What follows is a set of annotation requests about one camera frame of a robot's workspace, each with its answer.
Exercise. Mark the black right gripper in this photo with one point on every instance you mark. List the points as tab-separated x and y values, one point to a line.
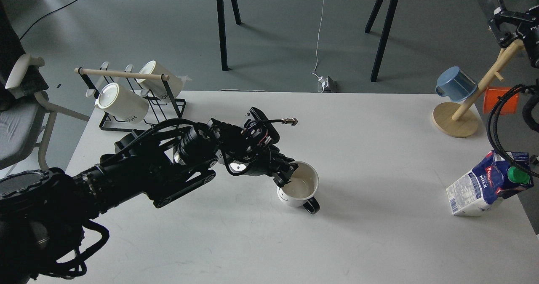
527	32

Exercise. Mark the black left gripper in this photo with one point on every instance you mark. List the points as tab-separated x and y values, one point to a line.
249	149

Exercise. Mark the white mug black handle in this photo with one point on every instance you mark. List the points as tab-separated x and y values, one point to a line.
301	189

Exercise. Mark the blue white milk carton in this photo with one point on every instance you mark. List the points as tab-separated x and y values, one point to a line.
491	181

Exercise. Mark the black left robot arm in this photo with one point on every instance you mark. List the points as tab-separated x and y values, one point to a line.
47	216

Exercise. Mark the blue mug on tree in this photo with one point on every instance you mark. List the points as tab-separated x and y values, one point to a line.
455	84

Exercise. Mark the grey power plug box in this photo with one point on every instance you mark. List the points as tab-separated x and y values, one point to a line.
327	85

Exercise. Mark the wooden mug tree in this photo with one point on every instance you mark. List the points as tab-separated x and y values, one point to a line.
455	119

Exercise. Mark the black table legs right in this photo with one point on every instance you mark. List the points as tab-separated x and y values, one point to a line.
384	34

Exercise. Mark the white mug on rack rear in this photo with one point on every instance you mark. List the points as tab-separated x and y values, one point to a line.
156	86

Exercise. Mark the white mug on rack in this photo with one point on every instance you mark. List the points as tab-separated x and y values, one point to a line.
156	86
123	104

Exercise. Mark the white mug on rack front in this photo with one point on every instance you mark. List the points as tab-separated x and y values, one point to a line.
123	104

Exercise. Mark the black wire mug rack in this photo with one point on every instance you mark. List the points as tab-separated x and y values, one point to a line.
158	111

